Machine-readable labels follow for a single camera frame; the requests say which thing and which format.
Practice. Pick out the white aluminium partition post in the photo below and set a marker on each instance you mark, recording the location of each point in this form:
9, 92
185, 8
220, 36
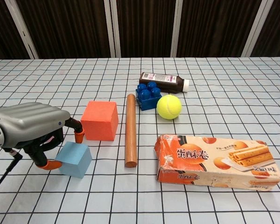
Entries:
257, 28
178, 28
22, 29

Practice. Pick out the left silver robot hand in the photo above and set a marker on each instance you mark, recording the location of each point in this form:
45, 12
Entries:
30, 121

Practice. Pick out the orange egg roll box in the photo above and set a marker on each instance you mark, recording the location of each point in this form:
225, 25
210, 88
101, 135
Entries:
200, 158

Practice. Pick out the light checkered tablecloth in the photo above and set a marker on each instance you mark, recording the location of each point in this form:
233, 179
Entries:
224, 105

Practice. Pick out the large orange foam cube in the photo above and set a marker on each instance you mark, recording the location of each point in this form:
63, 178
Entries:
98, 126

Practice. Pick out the medium blue foam cube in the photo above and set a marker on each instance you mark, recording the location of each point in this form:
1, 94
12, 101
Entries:
74, 161

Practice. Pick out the brown wooden rod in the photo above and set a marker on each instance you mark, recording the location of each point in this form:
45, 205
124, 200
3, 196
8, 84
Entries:
130, 130

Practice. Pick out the white double partition post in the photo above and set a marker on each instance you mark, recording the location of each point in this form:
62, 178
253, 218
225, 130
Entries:
113, 28

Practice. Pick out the blue studded toy brick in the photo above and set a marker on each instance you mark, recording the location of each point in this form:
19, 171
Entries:
149, 102

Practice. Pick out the brown bottle white cap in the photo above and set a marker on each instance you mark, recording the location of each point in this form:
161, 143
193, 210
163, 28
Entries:
168, 81

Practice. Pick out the yellow tennis ball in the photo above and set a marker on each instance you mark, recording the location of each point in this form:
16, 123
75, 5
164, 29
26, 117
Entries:
169, 107

